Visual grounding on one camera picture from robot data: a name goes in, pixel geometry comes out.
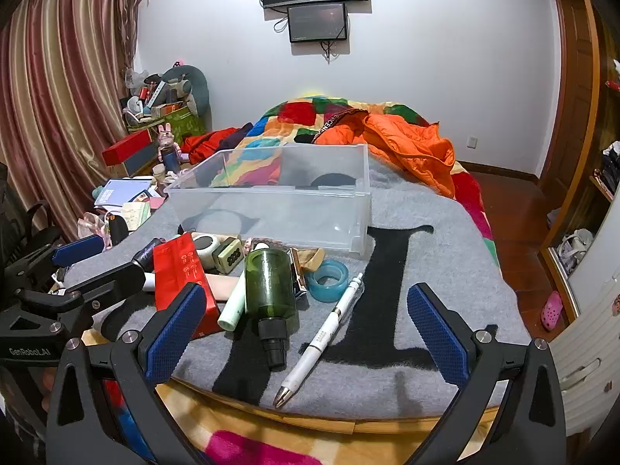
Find clear plastic storage bin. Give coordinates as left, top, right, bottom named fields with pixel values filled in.
left=164, top=144, right=373, bottom=256

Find black small device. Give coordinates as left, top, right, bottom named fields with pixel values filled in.
left=107, top=215, right=129, bottom=248

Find white pen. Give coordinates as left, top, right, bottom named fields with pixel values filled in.
left=272, top=272, right=365, bottom=408

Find beige crumpled wrapper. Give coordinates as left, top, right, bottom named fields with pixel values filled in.
left=295, top=247, right=326, bottom=272

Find pink rabbit toy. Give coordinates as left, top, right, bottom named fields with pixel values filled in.
left=157, top=123, right=182, bottom=163

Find green small digital clock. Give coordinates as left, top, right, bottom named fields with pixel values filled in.
left=212, top=237, right=243, bottom=272

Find black mascara tube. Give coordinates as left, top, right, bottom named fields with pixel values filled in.
left=132, top=237, right=168, bottom=269

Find gold edged case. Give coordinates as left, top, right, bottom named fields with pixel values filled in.
left=286, top=248, right=309, bottom=301

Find wooden door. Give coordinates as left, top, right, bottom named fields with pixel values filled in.
left=537, top=0, right=601, bottom=185

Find peach cosmetic tube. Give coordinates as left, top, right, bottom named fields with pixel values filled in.
left=142, top=271, right=243, bottom=303

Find light green roll-on tube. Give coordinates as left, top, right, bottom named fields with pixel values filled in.
left=217, top=271, right=249, bottom=332

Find grey neck pillow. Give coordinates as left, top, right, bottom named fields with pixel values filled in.
left=162, top=65, right=211, bottom=117

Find pale green packet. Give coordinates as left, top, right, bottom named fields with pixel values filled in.
left=121, top=202, right=151, bottom=231

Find pile of small boxes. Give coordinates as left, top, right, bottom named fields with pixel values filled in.
left=121, top=82, right=195, bottom=131

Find green spray bottle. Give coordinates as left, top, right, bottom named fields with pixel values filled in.
left=243, top=248, right=298, bottom=369

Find black chair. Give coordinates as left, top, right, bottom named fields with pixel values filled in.
left=0, top=162, right=64, bottom=272

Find orange puffer jacket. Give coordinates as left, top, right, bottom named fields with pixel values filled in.
left=312, top=112, right=457, bottom=199

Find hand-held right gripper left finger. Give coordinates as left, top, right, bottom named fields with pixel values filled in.
left=45, top=282, right=209, bottom=465

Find blue notebook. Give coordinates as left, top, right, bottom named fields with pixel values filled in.
left=93, top=179, right=155, bottom=209

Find green bag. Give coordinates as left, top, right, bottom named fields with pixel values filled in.
left=162, top=107, right=207, bottom=143

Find small black monitor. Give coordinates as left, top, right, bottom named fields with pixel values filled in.
left=287, top=2, right=350, bottom=44

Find striped curtain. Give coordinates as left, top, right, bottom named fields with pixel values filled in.
left=0, top=0, right=146, bottom=243

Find red jacket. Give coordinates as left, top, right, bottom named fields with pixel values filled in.
left=183, top=128, right=253, bottom=165

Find white cabinet door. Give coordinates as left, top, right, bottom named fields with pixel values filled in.
left=557, top=194, right=620, bottom=439

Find long red box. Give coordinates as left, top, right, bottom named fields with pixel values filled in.
left=102, top=128, right=153, bottom=166

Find pink clog shoe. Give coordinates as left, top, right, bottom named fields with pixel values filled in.
left=541, top=291, right=563, bottom=332

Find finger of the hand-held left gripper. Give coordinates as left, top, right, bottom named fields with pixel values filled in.
left=2, top=234, right=106, bottom=296
left=14, top=258, right=147, bottom=335

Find dark blue box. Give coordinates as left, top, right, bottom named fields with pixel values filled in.
left=123, top=144, right=160, bottom=175

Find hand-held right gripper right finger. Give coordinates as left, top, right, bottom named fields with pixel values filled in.
left=406, top=282, right=567, bottom=465

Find blue tape roll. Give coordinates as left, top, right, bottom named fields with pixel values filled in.
left=304, top=259, right=350, bottom=303

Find pink plastic bag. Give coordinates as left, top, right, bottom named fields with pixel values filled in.
left=77, top=210, right=112, bottom=240

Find dark purple garment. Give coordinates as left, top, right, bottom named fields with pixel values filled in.
left=220, top=122, right=255, bottom=151

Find white strappy shoes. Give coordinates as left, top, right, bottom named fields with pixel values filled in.
left=557, top=227, right=594, bottom=265

